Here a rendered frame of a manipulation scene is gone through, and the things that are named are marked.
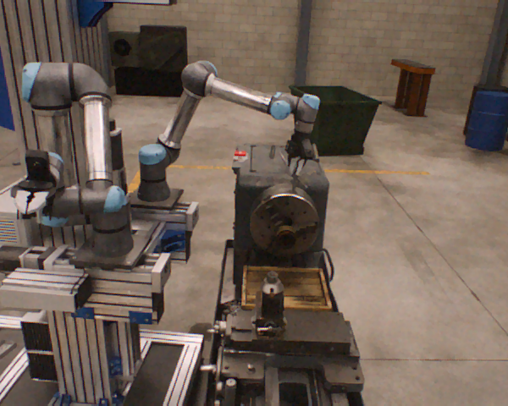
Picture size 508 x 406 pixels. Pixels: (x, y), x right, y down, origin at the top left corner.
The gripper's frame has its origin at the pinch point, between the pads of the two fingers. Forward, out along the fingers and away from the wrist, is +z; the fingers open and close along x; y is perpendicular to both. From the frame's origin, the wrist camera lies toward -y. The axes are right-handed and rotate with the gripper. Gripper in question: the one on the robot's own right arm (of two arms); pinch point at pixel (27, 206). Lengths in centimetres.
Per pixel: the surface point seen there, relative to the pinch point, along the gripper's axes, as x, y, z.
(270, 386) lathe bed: -69, 63, -7
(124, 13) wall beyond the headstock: -32, -15, -1108
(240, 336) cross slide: -61, 54, -22
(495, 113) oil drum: -587, 17, -480
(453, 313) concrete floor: -260, 124, -122
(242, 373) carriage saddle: -60, 60, -11
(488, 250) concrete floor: -355, 110, -197
